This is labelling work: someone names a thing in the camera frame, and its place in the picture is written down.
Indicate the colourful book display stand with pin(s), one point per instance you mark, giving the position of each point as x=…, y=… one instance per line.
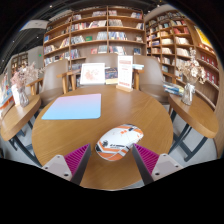
x=6, y=95

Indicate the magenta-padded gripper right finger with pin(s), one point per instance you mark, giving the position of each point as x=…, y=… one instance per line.
x=146, y=159

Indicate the white sign on wooden base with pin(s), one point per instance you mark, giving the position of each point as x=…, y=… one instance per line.
x=125, y=71

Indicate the curved wooden bookshelf unit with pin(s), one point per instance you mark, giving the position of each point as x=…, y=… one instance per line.
x=186, y=43

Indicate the white orange patterned computer mouse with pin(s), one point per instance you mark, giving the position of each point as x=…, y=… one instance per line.
x=116, y=141

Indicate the stack of colourful books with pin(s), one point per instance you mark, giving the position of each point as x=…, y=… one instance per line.
x=173, y=89

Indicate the glass vase with dried flowers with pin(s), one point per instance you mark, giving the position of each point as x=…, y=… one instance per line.
x=188, y=93
x=23, y=98

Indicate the pink blue gradient mouse pad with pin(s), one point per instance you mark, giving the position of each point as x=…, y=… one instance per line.
x=73, y=106

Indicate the wide wooden bookshelf unit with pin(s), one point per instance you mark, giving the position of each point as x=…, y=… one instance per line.
x=95, y=33

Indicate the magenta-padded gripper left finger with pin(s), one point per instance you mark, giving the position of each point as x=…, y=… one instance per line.
x=77, y=159

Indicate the white framed floral picture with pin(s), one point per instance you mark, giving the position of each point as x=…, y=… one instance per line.
x=92, y=74

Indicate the dark cover book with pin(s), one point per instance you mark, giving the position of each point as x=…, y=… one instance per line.
x=111, y=75

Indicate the brown leather wooden armchair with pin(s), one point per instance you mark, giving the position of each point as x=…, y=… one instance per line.
x=101, y=58
x=151, y=78
x=53, y=81

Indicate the small distant wooden bookshelf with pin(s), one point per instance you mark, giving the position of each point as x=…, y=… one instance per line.
x=19, y=63

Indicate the round wooden side table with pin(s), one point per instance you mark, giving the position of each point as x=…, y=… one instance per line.
x=196, y=115
x=16, y=115

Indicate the small white table card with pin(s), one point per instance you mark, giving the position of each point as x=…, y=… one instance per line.
x=15, y=95

